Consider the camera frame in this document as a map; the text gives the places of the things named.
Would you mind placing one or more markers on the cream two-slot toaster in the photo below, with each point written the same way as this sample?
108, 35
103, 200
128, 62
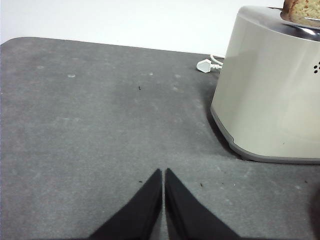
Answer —
267, 100

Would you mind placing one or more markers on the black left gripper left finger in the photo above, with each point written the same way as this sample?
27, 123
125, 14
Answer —
140, 215

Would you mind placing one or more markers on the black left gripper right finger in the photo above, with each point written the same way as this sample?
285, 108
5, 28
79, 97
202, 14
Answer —
187, 215

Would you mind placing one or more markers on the toasted bread slice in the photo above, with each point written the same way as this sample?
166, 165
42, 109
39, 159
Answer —
300, 11

